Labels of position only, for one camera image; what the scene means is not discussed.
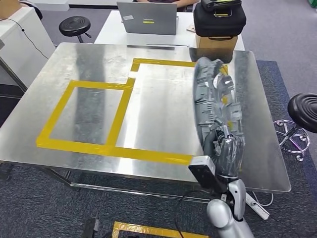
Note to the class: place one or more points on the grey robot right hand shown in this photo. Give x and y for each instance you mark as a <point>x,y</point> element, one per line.
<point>228,154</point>

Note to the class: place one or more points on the silver plastic hubcap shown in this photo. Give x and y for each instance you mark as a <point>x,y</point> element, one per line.
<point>210,92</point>

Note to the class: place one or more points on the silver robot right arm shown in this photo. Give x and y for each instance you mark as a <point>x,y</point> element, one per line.
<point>223,213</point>

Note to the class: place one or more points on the stainless steel workbench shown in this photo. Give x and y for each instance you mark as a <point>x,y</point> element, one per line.
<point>161,115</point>

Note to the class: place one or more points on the white power strip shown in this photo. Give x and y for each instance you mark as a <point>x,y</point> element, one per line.
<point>257,207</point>

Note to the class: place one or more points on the black stool chrome base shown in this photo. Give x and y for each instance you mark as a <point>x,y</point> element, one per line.
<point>304,110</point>

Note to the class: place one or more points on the cardboard box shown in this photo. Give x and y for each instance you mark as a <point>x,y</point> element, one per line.
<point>215,42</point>
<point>10,8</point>

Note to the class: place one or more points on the black carrying case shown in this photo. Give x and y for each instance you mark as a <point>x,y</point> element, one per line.
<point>217,23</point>

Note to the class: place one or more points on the small beige card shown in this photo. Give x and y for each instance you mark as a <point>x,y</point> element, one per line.
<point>191,29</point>

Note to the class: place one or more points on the black device yellow trim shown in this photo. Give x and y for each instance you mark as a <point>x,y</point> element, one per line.
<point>220,4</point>

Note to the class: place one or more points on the grey laptop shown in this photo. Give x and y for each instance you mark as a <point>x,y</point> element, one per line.
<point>149,13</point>

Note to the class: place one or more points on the yellow tape double rectangle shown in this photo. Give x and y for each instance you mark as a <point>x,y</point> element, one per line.
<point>87,148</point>

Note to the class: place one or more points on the dark robot foot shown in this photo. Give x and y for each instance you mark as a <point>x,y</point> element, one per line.
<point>89,228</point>

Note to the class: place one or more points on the white table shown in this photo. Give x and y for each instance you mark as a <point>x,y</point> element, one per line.
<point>111,29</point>

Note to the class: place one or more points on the black round stool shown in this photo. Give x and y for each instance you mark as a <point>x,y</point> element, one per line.
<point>74,25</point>

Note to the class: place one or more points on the black chair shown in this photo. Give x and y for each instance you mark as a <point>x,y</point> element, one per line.
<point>35,8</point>

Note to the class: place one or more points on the white side desk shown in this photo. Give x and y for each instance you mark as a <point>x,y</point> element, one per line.
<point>20,42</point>

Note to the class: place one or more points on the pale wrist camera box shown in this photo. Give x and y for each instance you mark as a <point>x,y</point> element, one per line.
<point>204,167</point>

